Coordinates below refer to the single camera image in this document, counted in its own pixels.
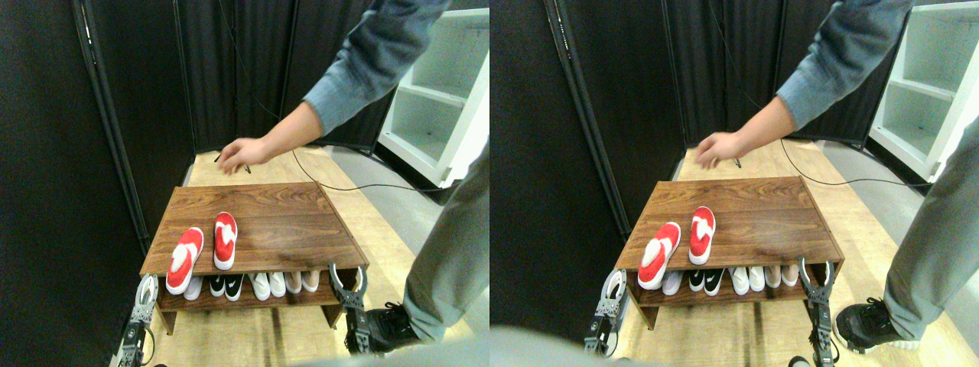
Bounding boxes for red shoe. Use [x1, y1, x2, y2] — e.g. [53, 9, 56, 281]
[638, 222, 681, 291]
[213, 212, 238, 271]
[688, 206, 716, 266]
[166, 227, 205, 296]

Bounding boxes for person's hand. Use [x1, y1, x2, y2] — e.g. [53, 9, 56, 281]
[216, 138, 275, 175]
[694, 132, 747, 171]

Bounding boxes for brown shoe rack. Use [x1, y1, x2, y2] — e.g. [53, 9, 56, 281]
[139, 182, 370, 330]
[614, 176, 845, 330]

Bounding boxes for person's legs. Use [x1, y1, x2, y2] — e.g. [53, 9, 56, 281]
[359, 141, 490, 354]
[834, 134, 979, 354]

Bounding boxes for white shelf unit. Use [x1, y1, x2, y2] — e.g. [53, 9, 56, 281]
[870, 0, 979, 182]
[378, 8, 490, 188]

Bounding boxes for black curtain pole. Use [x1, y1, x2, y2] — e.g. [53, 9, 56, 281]
[71, 0, 150, 257]
[542, 0, 624, 249]

